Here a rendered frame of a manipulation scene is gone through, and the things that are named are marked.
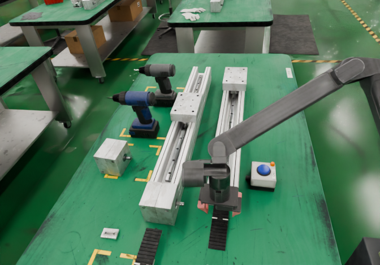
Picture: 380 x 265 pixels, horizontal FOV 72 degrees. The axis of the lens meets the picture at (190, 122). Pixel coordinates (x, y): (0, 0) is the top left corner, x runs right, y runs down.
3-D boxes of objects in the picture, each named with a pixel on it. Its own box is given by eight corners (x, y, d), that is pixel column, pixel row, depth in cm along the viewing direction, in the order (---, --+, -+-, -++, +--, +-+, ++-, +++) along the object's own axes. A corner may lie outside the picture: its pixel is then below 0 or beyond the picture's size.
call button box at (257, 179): (273, 192, 89) (276, 181, 85) (245, 189, 91) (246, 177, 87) (272, 174, 95) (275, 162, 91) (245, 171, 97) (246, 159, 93)
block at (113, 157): (126, 177, 99) (120, 160, 93) (100, 173, 102) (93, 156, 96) (137, 158, 106) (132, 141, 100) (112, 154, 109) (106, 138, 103)
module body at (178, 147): (180, 201, 89) (177, 186, 84) (152, 198, 91) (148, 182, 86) (211, 80, 149) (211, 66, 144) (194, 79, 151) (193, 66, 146)
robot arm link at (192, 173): (225, 140, 65) (224, 141, 74) (179, 142, 66) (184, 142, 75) (227, 190, 64) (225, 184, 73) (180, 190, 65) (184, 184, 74)
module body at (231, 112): (237, 208, 86) (238, 192, 80) (206, 204, 88) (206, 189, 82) (245, 81, 145) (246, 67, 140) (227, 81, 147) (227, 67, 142)
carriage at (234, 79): (245, 96, 124) (246, 83, 120) (222, 95, 127) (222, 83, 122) (246, 78, 136) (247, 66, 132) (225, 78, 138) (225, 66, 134)
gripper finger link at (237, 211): (217, 203, 83) (217, 185, 77) (241, 206, 82) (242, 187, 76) (215, 222, 78) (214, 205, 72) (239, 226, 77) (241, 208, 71)
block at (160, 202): (181, 226, 82) (178, 210, 76) (144, 221, 85) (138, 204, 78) (187, 201, 89) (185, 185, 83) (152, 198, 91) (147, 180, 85)
